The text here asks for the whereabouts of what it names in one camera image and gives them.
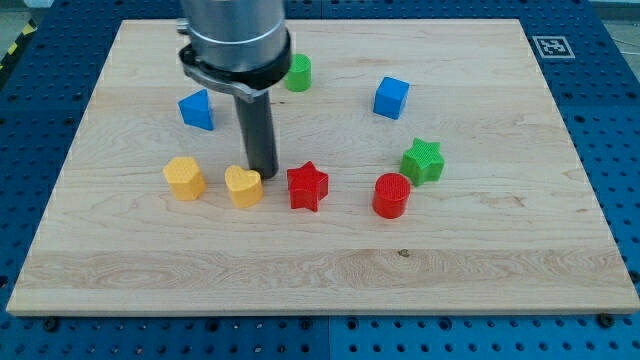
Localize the red star block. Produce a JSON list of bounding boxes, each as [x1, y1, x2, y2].
[[287, 161, 329, 212]]

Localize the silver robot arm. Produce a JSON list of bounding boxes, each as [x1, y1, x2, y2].
[[179, 0, 292, 103]]

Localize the green star block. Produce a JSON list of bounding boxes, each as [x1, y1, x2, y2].
[[400, 138, 445, 187]]

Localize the red cylinder block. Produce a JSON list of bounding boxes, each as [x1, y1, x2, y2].
[[372, 173, 411, 219]]

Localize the yellow heart block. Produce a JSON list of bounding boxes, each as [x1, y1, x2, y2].
[[224, 165, 264, 208]]

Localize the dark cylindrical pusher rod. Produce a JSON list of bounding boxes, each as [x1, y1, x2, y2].
[[234, 90, 279, 179]]

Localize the wooden board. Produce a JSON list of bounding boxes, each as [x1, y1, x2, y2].
[[7, 19, 639, 317]]

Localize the green cylinder block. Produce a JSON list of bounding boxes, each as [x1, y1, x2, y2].
[[285, 54, 312, 92]]

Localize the blue cube block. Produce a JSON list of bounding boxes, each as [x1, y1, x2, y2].
[[373, 77, 410, 120]]

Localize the yellow hexagon block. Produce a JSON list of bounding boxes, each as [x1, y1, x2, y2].
[[163, 157, 207, 201]]

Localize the blue triangle block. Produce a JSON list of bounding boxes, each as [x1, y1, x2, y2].
[[178, 89, 214, 131]]

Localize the white fiducial marker tag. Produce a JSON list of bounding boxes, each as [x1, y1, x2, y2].
[[532, 35, 575, 59]]

